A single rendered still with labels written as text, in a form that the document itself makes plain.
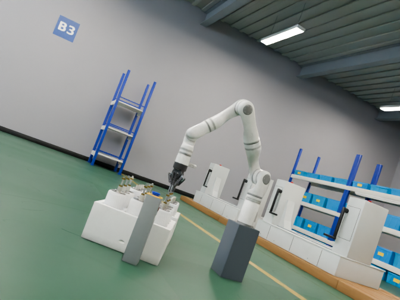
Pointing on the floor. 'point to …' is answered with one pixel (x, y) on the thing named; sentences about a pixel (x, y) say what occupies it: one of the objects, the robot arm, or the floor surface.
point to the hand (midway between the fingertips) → (171, 188)
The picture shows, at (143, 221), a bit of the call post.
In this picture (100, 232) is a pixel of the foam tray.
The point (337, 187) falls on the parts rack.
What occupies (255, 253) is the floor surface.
